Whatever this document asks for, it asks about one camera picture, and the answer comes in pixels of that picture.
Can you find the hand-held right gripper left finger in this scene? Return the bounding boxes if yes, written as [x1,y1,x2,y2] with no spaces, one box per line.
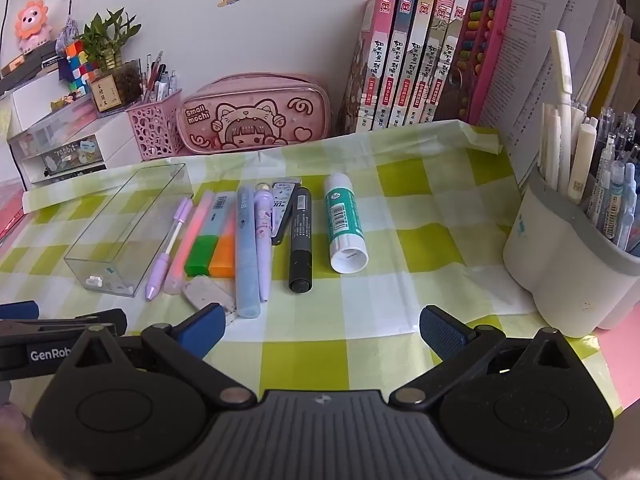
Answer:
[55,304,257,408]

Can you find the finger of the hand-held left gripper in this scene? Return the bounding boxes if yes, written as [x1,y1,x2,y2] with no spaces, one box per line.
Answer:
[0,301,40,322]
[0,308,128,337]

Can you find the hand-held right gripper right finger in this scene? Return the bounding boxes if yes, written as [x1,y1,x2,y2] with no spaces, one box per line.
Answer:
[389,305,601,408]

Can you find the grey eraser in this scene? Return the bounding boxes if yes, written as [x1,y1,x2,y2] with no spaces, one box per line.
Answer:
[182,280,237,313]

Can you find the green capped highlighter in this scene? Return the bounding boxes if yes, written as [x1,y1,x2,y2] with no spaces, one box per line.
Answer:
[184,193,228,278]

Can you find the orange capped highlighter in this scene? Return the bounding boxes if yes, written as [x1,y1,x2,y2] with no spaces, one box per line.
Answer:
[209,204,237,279]

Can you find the light blue pen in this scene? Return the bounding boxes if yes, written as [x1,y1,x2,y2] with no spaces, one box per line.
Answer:
[235,185,262,319]

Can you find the purple mechanical pencil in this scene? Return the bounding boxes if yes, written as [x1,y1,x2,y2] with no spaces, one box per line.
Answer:
[145,197,194,302]

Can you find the pink highlighter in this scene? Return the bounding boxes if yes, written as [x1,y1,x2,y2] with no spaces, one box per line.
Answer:
[164,190,216,296]

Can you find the purple cartoon pen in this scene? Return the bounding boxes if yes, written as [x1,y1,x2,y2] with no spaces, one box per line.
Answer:
[254,183,275,303]

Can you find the clear plastic box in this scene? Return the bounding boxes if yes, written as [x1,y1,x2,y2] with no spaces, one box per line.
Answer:
[64,162,195,299]

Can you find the black marker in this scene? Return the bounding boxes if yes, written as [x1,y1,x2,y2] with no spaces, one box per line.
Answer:
[288,187,314,294]

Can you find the pencil lead case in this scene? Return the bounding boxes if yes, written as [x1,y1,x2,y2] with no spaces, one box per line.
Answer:
[271,181,304,246]

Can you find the green white glue stick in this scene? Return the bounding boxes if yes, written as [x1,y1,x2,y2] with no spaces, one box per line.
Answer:
[324,173,370,275]

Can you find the pink red packet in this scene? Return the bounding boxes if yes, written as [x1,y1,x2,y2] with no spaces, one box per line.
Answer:
[0,182,27,249]

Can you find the white grey pen holder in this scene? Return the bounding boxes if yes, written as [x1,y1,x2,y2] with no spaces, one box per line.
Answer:
[502,165,640,339]

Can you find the green checkered tablecloth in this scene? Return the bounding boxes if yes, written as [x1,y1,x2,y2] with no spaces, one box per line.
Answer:
[0,120,626,413]

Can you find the white drawer organizer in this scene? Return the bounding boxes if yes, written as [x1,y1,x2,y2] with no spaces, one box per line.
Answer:
[7,92,147,193]

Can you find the pink mesh pen holder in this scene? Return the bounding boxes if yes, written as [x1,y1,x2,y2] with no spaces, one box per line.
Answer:
[126,89,183,161]

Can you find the white storage box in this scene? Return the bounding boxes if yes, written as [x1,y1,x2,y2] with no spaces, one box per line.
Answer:
[10,72,68,131]

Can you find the pink cartoon pencil case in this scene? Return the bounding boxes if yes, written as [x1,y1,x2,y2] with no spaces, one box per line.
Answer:
[176,74,333,156]

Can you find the white and blue pens bundle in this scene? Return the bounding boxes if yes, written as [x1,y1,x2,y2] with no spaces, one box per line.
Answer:
[537,30,640,257]

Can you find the lucky bamboo in glass vase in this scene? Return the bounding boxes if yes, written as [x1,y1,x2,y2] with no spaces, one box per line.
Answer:
[75,7,144,113]

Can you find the black flat box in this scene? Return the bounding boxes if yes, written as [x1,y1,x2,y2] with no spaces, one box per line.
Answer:
[0,40,63,97]

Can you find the colourful puzzle cube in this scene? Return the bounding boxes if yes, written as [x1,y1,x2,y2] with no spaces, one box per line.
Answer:
[56,40,98,102]

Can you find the assorted pens bundle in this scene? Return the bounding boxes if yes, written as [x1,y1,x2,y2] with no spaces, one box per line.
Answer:
[140,50,181,103]

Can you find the stack of printed papers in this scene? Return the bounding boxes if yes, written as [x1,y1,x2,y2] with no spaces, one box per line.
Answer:
[479,0,640,187]

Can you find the grey pink spine book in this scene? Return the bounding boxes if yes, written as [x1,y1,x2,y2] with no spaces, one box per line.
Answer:
[419,0,454,124]

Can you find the cream spine book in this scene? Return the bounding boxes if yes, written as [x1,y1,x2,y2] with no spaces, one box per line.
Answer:
[401,0,437,126]

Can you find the blue spine book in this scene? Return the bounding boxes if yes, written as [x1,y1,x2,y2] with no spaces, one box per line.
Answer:
[384,0,419,129]

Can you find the orange lion toy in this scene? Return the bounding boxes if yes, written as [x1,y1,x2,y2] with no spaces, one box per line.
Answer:
[14,1,53,53]

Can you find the pink abacus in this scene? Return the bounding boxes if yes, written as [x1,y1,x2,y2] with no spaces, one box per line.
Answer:
[449,0,514,126]

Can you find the white grey spine book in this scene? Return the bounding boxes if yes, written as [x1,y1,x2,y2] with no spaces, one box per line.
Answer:
[432,0,471,122]

